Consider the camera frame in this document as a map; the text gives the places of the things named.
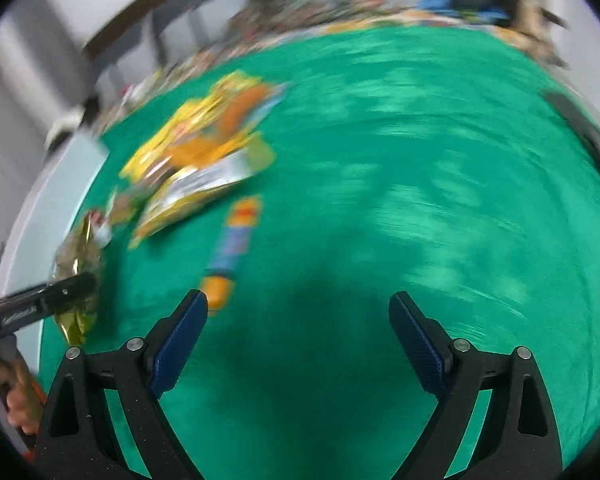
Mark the pale blue board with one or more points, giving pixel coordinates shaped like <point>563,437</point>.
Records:
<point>55,195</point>

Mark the blue cloth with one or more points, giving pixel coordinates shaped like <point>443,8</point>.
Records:
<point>437,0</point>

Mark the brown wooden headboard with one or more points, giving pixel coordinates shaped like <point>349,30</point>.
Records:
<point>145,7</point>

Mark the green floral blanket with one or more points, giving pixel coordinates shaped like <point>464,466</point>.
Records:
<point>380,210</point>

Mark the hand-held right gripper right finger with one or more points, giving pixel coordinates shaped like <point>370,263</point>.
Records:
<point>422,350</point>

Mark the dark floral cloth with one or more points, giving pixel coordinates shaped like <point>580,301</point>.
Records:
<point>270,5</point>

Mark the silver yellow snack packet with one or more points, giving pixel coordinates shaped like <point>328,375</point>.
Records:
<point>195,190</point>

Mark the person's left hand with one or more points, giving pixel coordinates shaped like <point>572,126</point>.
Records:
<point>22,405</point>

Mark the yellow sausage packet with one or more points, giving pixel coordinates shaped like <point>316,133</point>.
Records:
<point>180,125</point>

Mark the gold foil snack packet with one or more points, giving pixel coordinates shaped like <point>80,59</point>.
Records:
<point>77,255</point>

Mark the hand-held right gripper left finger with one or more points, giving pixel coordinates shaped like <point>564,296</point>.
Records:
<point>177,350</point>

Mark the clear orange sausage packet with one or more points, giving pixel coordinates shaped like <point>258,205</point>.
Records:
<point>232,115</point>

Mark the black smartphone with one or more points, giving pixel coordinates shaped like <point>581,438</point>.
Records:
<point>590,130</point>

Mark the white book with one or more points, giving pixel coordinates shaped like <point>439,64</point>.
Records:
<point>67,122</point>

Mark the patterned bedsheet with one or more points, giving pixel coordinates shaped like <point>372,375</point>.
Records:
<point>360,22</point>

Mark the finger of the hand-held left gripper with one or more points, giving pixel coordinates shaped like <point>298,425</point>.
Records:
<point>67,292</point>

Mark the blue orange stick packet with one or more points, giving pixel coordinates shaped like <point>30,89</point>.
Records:
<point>237,240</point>

